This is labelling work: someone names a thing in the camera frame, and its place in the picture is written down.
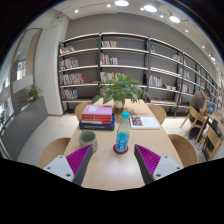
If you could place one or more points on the black backpack on chair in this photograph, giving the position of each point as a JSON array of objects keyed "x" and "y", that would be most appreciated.
[{"x": 214, "y": 126}]

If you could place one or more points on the small plant by window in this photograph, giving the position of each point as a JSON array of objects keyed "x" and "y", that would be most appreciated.
[{"x": 32, "y": 94}]

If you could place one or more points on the dark blue bottom book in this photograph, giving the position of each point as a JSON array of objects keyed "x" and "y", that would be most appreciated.
[{"x": 91, "y": 126}]

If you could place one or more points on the laptop on far table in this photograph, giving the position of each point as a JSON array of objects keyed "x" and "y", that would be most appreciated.
[{"x": 210, "y": 109}]

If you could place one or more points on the potted green plant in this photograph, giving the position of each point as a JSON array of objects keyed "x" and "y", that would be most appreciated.
[{"x": 119, "y": 89}]

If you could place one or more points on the red round coaster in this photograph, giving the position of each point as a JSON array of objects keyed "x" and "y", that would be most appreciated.
[{"x": 120, "y": 150}]

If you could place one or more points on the green ceramic cup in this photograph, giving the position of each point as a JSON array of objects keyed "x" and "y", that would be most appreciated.
[{"x": 88, "y": 138}]

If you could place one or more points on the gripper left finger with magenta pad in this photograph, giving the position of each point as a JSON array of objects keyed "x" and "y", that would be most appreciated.
[{"x": 72, "y": 167}]

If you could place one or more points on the white open booklet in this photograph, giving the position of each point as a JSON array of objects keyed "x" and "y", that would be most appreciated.
[{"x": 141, "y": 122}]

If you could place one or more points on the red book on stack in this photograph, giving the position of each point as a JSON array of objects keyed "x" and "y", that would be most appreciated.
[{"x": 97, "y": 113}]

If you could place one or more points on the wooden folding chair foreground right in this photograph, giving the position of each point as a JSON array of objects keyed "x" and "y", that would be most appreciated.
[{"x": 211, "y": 143}]

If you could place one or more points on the seated person in brown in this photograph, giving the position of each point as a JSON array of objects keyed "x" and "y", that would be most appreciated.
[{"x": 199, "y": 103}]

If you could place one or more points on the clear bottle with blue cap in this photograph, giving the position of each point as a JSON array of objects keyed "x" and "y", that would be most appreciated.
[{"x": 123, "y": 131}]

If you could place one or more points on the wooden chair near right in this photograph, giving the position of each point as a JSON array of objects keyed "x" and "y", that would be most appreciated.
[{"x": 184, "y": 149}]

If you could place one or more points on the wooden chair near left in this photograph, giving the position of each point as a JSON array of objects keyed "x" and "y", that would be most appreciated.
[{"x": 55, "y": 148}]

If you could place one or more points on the large grey bookshelf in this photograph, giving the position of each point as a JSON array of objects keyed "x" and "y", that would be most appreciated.
[{"x": 169, "y": 75}]

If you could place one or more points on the wooden chair far right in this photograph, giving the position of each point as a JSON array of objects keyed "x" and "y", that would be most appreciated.
[{"x": 158, "y": 112}]

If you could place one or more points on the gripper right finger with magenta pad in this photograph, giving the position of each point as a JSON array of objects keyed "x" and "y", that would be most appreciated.
[{"x": 152, "y": 166}]

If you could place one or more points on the wooden folding chair under person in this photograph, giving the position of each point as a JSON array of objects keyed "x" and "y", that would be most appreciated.
[{"x": 196, "y": 121}]

